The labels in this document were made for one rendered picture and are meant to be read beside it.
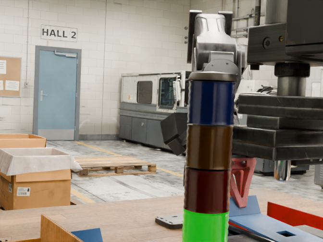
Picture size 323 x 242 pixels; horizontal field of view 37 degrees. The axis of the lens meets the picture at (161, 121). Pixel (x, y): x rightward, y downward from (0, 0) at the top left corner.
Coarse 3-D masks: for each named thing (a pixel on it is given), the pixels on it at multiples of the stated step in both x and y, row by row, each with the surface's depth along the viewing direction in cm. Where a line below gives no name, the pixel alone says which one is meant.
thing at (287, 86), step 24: (288, 72) 63; (240, 96) 68; (264, 96) 64; (288, 96) 61; (264, 120) 63; (288, 120) 61; (312, 120) 64; (240, 144) 63; (264, 144) 59; (288, 144) 59; (312, 144) 61; (288, 168) 60
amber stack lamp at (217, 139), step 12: (192, 132) 39; (204, 132) 38; (216, 132) 38; (228, 132) 38; (192, 144) 39; (204, 144) 38; (216, 144) 38; (228, 144) 39; (192, 156) 39; (204, 156) 38; (216, 156) 38; (228, 156) 39; (204, 168) 38; (216, 168) 38; (228, 168) 39
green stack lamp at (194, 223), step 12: (192, 216) 39; (204, 216) 38; (216, 216) 38; (228, 216) 40; (192, 228) 39; (204, 228) 38; (216, 228) 38; (192, 240) 39; (204, 240) 38; (216, 240) 38
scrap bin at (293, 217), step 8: (272, 208) 103; (280, 208) 101; (288, 208) 100; (272, 216) 103; (280, 216) 101; (288, 216) 100; (296, 216) 98; (304, 216) 96; (312, 216) 94; (320, 216) 93; (232, 224) 97; (288, 224) 100; (296, 224) 98; (304, 224) 96; (312, 224) 94; (320, 224) 93
